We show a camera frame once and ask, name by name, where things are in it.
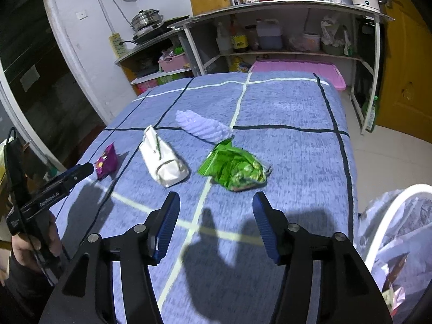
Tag steel steamer pot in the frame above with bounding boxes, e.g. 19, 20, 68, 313
130, 8, 164, 31

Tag white crumpled paper bag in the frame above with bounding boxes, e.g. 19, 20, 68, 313
139, 125, 189, 188

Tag pink plastic tray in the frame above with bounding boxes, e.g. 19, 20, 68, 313
251, 60, 346, 91

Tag yellow wooden door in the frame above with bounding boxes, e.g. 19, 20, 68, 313
371, 0, 432, 142

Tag white foam fruit net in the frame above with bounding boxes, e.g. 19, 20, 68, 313
175, 109, 234, 143

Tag purple snack packet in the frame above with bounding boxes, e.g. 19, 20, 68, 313
94, 143, 119, 181

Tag pink plastic basket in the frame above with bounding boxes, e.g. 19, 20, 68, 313
158, 52, 190, 73

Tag colourful cardboard boxes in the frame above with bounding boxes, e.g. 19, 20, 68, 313
133, 69, 193, 97

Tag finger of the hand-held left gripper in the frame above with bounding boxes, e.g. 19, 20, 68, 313
44, 163, 95, 190

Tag person's left forearm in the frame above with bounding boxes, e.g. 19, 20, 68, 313
0, 253, 55, 324

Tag brown bottle yellow label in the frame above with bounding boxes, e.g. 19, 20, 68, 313
230, 15, 248, 53

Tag large metal-topped shelf unit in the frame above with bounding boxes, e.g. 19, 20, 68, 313
167, 0, 395, 136

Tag green glass bottle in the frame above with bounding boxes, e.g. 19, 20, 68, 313
363, 96, 379, 134

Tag yellow plastic bag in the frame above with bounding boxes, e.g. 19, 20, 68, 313
231, 56, 252, 73

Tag green snack packet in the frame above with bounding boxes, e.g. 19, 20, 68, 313
197, 138, 272, 192

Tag bluish plastic jerry can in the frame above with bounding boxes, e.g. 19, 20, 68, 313
256, 18, 283, 50

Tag black induction cooker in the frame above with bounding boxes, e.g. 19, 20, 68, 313
131, 17, 190, 44

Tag white plastic bottle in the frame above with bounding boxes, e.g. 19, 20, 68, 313
215, 22, 233, 55

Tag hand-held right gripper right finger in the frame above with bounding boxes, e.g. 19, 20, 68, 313
253, 192, 394, 324

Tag white plastic bag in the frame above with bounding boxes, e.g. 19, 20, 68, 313
320, 15, 353, 56

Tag small white shelf unit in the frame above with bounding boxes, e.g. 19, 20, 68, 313
115, 30, 194, 97

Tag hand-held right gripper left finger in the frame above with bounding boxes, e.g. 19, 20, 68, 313
44, 192, 181, 324

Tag person's left hand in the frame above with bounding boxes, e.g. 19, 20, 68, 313
12, 211, 63, 272

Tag white trash bin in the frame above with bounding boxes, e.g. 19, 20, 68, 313
358, 184, 432, 324

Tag yellow power strip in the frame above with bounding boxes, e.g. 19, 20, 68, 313
109, 33, 129, 59

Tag blue checked tablecloth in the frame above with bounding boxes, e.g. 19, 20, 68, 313
50, 71, 359, 324

